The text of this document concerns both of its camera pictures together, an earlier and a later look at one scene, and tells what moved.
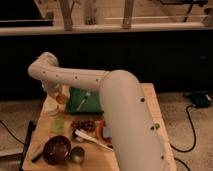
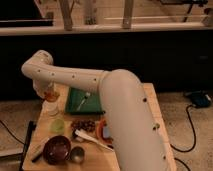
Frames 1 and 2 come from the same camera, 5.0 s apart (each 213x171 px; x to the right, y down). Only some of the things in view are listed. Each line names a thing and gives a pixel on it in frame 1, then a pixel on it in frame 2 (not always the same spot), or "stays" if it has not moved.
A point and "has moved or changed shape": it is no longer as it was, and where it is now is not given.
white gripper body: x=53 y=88 → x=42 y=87
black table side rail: x=28 y=136 stays
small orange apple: x=61 y=98 has moved or changed shape
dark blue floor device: x=201 y=99 stays
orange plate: x=104 y=131 stays
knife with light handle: x=37 y=151 stays
